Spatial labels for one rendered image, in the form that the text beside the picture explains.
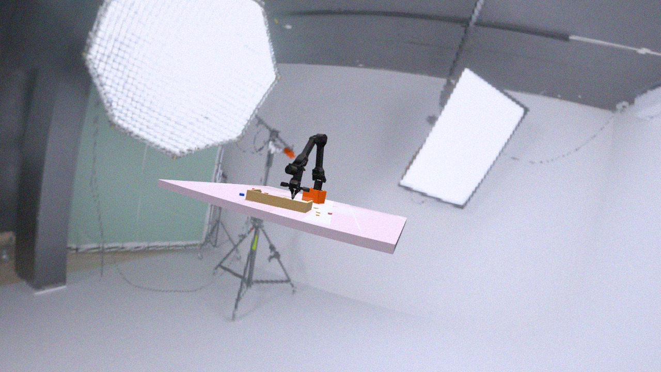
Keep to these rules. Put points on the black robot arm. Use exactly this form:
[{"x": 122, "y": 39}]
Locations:
[{"x": 297, "y": 167}]

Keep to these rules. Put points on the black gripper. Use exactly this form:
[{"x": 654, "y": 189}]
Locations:
[{"x": 284, "y": 184}]

